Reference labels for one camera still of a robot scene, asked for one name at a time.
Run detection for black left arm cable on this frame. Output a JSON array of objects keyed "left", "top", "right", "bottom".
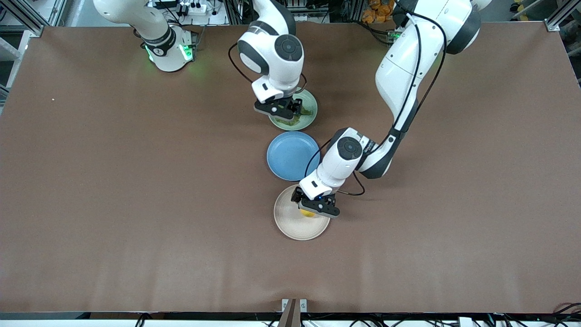
[{"left": 303, "top": 9, "right": 448, "bottom": 197}]

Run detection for metal table edge bracket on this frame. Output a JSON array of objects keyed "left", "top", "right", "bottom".
[{"left": 281, "top": 298, "right": 308, "bottom": 327}]

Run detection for light green plate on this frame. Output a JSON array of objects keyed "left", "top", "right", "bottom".
[{"left": 268, "top": 88, "right": 318, "bottom": 131}]

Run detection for green lettuce leaf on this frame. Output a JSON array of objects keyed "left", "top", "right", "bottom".
[{"left": 290, "top": 106, "right": 315, "bottom": 127}]

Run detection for blue plate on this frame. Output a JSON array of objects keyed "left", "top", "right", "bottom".
[{"left": 266, "top": 131, "right": 321, "bottom": 182}]

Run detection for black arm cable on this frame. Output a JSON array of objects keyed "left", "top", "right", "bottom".
[
  {"left": 303, "top": 9, "right": 448, "bottom": 197},
  {"left": 227, "top": 41, "right": 308, "bottom": 97}
]

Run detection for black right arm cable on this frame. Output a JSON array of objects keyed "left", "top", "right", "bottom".
[{"left": 227, "top": 41, "right": 308, "bottom": 97}]

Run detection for orange snack packets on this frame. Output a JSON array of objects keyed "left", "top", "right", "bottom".
[{"left": 362, "top": 0, "right": 402, "bottom": 24}]

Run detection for beige plate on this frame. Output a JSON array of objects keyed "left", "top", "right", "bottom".
[{"left": 274, "top": 183, "right": 331, "bottom": 241}]

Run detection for aluminium frame profile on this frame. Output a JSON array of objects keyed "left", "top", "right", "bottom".
[
  {"left": 544, "top": 0, "right": 581, "bottom": 33},
  {"left": 0, "top": 0, "right": 44, "bottom": 38}
]

